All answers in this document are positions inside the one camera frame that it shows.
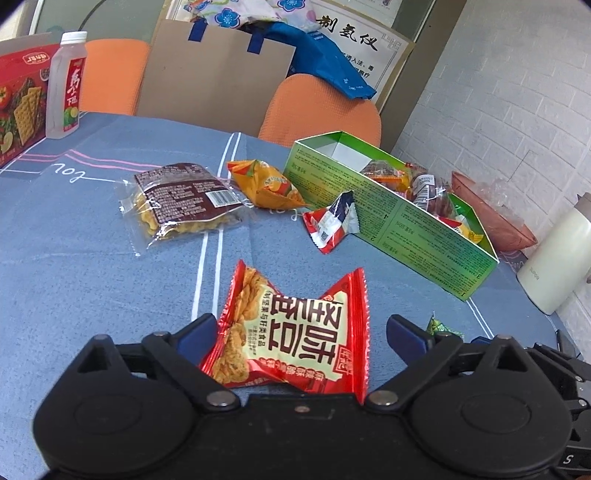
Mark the blue plastic bag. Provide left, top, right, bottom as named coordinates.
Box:
left=240, top=22, right=377, bottom=101

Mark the pink plastic basin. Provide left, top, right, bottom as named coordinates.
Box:
left=450, top=171, right=539, bottom=252

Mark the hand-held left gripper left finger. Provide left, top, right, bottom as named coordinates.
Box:
left=73, top=314, right=242, bottom=414

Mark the large red snack packet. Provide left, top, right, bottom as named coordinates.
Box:
left=199, top=259, right=371, bottom=404

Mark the calligraphy wall poster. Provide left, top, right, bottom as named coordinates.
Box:
left=309, top=0, right=416, bottom=114

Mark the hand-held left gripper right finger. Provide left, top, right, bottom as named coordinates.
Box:
left=364, top=315, right=546, bottom=411

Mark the floral cloth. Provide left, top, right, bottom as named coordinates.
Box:
left=178, top=0, right=319, bottom=32

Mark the blue striped tablecloth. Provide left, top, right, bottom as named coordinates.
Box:
left=0, top=111, right=559, bottom=480

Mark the small green candy packet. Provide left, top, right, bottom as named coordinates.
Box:
left=425, top=313, right=465, bottom=340

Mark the clear drink bottle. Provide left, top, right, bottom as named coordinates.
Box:
left=45, top=31, right=88, bottom=140

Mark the red and white snack packet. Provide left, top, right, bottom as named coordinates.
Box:
left=302, top=190, right=361, bottom=254

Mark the clear plastic wrapper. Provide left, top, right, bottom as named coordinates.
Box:
left=478, top=178, right=527, bottom=227

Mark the red cracker box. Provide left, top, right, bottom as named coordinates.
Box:
left=0, top=32, right=63, bottom=169

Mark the white thermos jug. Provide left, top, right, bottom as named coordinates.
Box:
left=516, top=191, right=591, bottom=316

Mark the orange chair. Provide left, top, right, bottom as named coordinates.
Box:
left=78, top=39, right=151, bottom=116
left=259, top=74, right=382, bottom=149

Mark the green cardboard box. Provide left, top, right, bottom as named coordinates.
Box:
left=283, top=131, right=500, bottom=303

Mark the brown paper bag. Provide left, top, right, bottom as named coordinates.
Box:
left=137, top=18, right=297, bottom=138

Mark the brown clear snack packet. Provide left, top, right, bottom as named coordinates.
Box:
left=119, top=161, right=250, bottom=259

